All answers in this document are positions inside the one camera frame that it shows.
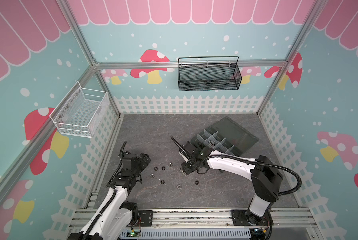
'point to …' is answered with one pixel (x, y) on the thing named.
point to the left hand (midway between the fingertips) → (144, 162)
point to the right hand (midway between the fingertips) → (185, 167)
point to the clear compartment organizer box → (226, 136)
